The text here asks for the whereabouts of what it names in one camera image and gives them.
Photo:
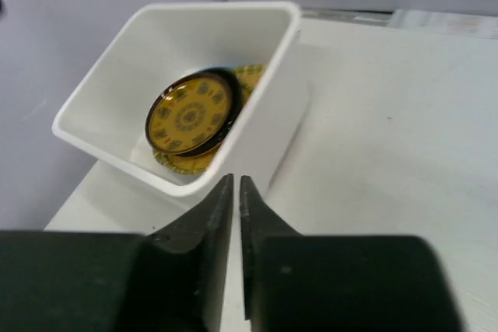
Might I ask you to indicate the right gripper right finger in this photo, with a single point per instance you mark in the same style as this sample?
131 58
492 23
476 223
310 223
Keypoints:
297 282

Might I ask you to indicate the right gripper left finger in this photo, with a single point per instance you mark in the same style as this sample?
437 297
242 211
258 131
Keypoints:
170 280

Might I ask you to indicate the yellow patterned plate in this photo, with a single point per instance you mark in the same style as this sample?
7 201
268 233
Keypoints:
189 113

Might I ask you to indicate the white plastic bin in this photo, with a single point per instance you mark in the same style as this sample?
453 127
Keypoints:
105 115

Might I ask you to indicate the papers at back edge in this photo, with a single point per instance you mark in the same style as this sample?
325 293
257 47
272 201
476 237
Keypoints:
445 23

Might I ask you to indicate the round bamboo mat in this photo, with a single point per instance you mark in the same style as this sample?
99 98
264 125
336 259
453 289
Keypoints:
197 161

